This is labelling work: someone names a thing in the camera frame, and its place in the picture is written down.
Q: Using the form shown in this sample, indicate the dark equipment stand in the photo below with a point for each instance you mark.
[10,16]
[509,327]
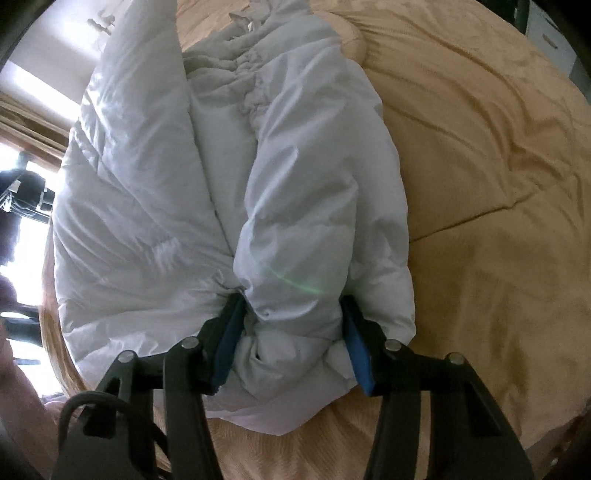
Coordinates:
[27,194]

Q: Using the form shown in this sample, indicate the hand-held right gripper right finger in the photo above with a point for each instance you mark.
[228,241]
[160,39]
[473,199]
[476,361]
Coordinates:
[358,346]

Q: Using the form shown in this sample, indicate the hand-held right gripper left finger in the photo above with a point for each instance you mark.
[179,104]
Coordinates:
[228,344]

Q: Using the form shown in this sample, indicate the white drawer cabinet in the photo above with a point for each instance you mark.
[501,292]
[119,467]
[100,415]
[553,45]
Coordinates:
[556,41]

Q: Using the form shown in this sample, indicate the white puffer jacket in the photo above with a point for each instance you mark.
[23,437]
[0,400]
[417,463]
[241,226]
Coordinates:
[300,184]

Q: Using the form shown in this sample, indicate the tan bed comforter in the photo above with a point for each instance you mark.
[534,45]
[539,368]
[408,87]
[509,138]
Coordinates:
[485,207]

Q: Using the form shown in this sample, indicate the person's left forearm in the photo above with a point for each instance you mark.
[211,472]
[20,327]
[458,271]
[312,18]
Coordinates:
[21,406]

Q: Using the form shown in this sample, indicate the beige curtain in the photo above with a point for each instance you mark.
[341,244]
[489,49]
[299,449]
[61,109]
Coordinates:
[37,120]

